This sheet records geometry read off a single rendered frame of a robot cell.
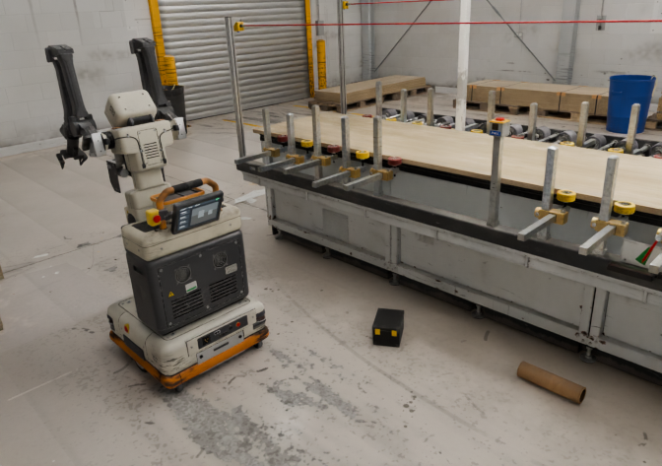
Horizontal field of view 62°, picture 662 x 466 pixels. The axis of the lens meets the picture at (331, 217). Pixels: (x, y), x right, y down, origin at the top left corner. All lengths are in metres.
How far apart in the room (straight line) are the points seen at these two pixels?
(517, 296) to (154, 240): 1.92
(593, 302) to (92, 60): 7.71
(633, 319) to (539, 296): 0.46
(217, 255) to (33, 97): 6.33
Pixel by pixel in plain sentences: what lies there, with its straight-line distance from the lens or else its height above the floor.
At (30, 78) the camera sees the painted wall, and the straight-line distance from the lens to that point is 8.82.
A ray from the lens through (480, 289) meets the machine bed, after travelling 3.31.
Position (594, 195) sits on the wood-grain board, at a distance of 2.73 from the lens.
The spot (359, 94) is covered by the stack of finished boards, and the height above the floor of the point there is 0.26.
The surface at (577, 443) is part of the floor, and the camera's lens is 2.68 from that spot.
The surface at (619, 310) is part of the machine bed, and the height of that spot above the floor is 0.33.
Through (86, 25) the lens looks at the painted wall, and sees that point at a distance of 9.08.
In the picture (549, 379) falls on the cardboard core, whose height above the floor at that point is 0.07.
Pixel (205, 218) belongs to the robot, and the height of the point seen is 0.83.
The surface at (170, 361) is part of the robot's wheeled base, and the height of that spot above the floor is 0.21.
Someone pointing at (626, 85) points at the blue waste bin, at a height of 0.63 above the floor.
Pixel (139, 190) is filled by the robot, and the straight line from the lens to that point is 2.97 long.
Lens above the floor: 1.75
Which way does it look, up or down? 21 degrees down
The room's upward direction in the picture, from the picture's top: 3 degrees counter-clockwise
